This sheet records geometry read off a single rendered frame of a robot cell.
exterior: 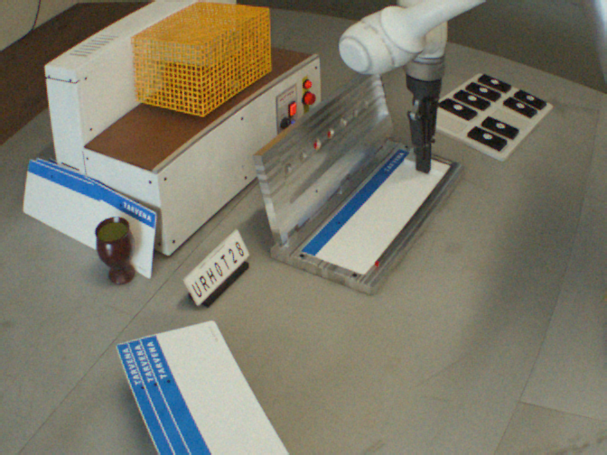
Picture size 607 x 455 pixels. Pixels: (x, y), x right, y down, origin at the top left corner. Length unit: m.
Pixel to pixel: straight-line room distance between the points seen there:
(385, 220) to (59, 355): 0.70
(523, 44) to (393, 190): 2.12
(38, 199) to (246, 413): 0.82
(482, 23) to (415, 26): 2.34
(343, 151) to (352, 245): 0.21
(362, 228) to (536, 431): 0.61
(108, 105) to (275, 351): 0.61
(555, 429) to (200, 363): 0.59
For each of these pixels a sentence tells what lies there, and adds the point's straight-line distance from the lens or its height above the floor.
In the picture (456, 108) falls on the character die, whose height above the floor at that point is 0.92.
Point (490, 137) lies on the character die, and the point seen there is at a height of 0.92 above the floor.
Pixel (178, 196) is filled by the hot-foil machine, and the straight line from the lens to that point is 1.45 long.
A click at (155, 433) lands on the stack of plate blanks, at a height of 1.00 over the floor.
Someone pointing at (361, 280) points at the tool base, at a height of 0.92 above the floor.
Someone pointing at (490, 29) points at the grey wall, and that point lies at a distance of 3.61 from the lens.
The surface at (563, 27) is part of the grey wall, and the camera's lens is 3.50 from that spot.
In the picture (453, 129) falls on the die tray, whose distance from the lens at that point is 1.85.
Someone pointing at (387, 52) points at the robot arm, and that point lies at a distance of 1.30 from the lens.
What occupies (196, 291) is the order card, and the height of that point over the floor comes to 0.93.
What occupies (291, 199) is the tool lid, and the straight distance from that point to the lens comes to 1.45.
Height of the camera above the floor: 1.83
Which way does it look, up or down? 37 degrees down
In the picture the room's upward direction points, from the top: 2 degrees counter-clockwise
